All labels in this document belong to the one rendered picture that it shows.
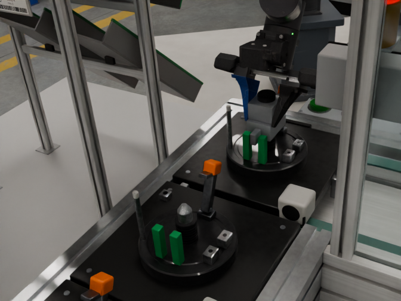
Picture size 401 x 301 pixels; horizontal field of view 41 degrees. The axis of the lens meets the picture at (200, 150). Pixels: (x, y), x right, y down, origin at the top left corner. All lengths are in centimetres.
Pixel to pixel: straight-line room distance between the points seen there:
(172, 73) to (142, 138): 26
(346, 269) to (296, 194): 13
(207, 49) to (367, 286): 103
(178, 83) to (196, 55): 59
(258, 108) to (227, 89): 54
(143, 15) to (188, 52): 76
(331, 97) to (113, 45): 39
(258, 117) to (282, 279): 27
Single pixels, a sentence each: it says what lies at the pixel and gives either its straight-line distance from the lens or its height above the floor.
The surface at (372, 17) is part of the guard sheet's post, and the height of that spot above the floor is 130.
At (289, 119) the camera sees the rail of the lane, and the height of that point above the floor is 96.
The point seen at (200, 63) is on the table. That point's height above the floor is 86.
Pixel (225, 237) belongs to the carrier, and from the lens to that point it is 74.
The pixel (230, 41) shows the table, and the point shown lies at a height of 86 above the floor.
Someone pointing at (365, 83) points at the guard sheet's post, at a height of 123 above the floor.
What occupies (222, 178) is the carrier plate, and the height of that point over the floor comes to 97.
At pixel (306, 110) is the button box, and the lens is 111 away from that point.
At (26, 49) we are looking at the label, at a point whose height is 111.
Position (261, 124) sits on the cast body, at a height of 105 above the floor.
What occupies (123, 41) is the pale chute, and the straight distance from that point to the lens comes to 92.
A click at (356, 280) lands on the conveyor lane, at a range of 80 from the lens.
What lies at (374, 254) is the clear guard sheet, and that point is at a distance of 78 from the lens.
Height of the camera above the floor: 151
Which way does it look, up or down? 34 degrees down
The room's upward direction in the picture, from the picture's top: 5 degrees counter-clockwise
